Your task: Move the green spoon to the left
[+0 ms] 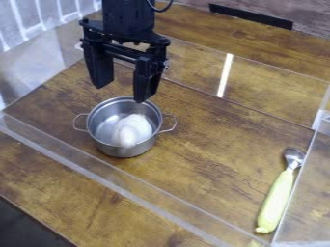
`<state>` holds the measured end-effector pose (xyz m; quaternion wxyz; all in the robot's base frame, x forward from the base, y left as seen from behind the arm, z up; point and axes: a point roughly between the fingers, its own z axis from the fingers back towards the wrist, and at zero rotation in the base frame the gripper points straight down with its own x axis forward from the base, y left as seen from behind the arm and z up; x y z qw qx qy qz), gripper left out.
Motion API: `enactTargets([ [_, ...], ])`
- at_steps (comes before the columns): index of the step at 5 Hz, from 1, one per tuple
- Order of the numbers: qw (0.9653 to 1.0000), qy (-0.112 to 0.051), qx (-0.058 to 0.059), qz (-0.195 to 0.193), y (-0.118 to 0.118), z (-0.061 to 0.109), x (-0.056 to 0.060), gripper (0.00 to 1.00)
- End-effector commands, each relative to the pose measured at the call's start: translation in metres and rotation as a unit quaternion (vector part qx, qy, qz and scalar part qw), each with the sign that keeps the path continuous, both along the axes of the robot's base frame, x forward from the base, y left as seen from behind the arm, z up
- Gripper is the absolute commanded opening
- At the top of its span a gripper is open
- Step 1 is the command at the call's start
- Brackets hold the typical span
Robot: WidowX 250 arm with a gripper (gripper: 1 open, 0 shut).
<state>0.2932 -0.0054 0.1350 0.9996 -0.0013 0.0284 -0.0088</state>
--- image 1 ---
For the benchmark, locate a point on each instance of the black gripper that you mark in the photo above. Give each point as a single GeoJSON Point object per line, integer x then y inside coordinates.
{"type": "Point", "coordinates": [123, 35]}

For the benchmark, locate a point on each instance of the green handled metal spoon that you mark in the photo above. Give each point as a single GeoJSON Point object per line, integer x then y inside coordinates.
{"type": "Point", "coordinates": [280, 192]}

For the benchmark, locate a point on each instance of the small steel pot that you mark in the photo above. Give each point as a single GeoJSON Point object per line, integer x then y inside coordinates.
{"type": "Point", "coordinates": [98, 123]}

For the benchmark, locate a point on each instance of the white mushroom toy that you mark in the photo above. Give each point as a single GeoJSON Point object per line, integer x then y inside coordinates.
{"type": "Point", "coordinates": [131, 130]}

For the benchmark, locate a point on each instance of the black strip on wall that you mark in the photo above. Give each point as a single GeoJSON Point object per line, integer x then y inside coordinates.
{"type": "Point", "coordinates": [260, 18]}

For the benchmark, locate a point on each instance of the clear acrylic enclosure wall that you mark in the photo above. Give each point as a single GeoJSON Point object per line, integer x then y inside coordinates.
{"type": "Point", "coordinates": [174, 209]}

